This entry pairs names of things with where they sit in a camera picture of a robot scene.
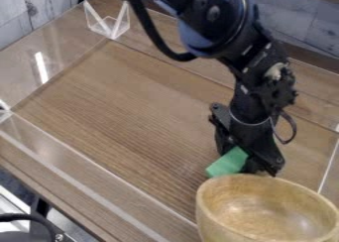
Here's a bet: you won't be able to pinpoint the wooden bowl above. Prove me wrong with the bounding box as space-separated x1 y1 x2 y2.
196 175 339 242

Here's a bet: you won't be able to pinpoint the clear acrylic tray walls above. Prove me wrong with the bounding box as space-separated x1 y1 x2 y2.
0 7 339 242

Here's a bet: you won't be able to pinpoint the clear acrylic corner bracket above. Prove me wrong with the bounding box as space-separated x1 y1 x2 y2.
83 1 129 40

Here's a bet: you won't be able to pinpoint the black table frame leg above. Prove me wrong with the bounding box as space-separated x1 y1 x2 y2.
30 196 67 242

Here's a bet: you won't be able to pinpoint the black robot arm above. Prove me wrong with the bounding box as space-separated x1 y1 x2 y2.
154 0 297 176

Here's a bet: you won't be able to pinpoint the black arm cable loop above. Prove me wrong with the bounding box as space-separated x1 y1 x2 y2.
118 0 198 63

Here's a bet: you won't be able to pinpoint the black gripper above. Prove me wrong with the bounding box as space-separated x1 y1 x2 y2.
208 102 285 179

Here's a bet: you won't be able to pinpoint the green rectangular block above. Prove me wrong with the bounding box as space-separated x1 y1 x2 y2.
205 147 249 178

